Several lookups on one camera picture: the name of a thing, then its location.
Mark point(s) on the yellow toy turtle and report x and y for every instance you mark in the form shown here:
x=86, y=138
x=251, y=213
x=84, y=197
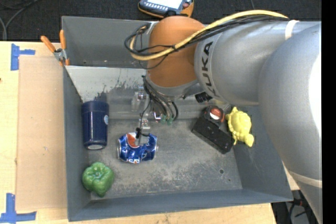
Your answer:
x=240, y=126

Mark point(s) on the black rectangular box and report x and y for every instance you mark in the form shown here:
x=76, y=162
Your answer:
x=214, y=136

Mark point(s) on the black cylinder on white bracket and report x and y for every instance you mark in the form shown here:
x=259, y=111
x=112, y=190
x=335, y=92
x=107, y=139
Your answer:
x=202, y=97

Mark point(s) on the brown cardboard board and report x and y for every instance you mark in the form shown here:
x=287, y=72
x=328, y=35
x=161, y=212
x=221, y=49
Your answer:
x=39, y=126

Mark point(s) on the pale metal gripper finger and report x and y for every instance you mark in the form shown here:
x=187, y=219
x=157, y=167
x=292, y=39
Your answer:
x=145, y=124
x=141, y=95

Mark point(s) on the black round red-white object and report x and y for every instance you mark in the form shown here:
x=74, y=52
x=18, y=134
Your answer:
x=215, y=113

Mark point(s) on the dark blue cup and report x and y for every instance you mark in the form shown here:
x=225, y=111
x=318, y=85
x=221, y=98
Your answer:
x=95, y=126

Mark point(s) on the grey metal bin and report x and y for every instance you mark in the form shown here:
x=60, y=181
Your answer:
x=183, y=170

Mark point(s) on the green toy bell pepper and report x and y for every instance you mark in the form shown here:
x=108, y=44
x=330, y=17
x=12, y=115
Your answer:
x=97, y=178

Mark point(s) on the crushed blue soda can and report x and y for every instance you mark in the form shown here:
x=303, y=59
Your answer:
x=136, y=152

